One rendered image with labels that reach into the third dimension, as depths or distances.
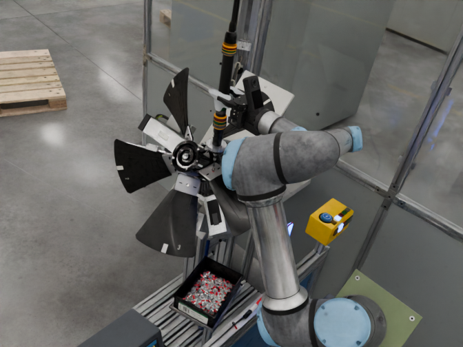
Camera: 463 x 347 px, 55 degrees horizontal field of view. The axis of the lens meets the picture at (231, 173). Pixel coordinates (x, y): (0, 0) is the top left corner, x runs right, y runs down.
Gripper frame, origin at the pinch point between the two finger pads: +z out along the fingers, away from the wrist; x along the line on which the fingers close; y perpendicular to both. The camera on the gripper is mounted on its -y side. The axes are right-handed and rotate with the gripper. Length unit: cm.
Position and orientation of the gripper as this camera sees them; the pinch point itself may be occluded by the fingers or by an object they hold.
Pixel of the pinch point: (218, 87)
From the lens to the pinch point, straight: 143.2
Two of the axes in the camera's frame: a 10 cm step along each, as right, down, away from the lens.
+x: 6.8, -3.8, 6.3
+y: -1.3, 7.8, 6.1
